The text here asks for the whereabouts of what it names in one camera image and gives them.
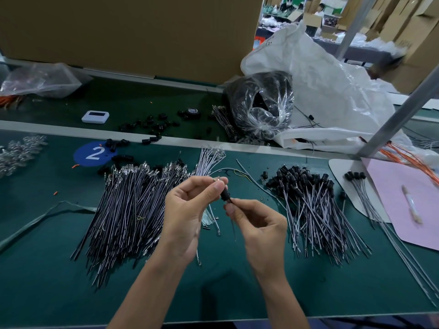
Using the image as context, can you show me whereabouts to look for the stack of cardboard boxes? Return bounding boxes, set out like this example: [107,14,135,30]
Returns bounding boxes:
[376,0,439,95]

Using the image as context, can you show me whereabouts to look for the grey metal frame post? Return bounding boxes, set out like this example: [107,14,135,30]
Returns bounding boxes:
[357,65,439,159]
[335,0,380,61]

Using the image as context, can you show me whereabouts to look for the person's left hand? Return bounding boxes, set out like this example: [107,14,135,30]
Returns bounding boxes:
[159,176,230,266]

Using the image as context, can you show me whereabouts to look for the small white timer device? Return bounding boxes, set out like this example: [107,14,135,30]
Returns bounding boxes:
[81,110,111,125]

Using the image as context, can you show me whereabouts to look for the person's left forearm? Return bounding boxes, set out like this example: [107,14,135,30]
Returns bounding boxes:
[107,249,189,329]

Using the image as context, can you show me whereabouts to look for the bundle of orange wires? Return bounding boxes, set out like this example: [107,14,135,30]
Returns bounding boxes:
[379,142,439,188]

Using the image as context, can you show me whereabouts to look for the brown cardboard panel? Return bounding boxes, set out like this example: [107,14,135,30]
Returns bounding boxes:
[0,0,265,85]

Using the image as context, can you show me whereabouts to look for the black plastic caps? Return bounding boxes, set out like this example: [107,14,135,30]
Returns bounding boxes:
[96,107,224,175]

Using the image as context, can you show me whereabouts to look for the person's right forearm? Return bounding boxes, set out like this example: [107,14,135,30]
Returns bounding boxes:
[261,265,311,329]

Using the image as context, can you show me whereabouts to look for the clear plastic strip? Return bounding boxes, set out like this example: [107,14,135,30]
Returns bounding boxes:
[0,201,97,254]

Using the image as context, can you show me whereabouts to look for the small bundle of capped wires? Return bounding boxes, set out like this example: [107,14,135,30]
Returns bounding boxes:
[343,171,439,309]

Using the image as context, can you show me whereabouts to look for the pile of wires with black caps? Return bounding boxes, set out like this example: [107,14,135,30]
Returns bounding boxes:
[264,165,373,266]

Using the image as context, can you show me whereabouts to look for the pink paper sheet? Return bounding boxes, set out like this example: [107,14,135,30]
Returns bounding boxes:
[364,158,439,252]

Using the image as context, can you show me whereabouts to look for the small clear plastic piece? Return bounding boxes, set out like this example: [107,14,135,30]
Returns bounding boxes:
[201,207,217,228]

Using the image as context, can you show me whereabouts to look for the pile of grey wires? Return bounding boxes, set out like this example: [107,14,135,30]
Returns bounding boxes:
[70,147,227,291]

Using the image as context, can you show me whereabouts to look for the large white plastic sack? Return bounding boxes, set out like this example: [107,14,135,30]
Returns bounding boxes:
[240,22,439,156]

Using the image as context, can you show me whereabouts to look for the crumpled clear plastic bag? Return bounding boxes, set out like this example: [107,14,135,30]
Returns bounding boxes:
[0,63,92,99]

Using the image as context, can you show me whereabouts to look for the person's right hand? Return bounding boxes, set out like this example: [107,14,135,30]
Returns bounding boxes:
[224,198,289,281]

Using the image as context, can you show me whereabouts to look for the clear bag with black contents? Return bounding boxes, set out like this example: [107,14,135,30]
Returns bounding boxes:
[225,70,296,141]

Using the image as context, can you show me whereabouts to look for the blue round number sticker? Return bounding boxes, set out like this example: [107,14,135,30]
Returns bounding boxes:
[73,141,118,168]

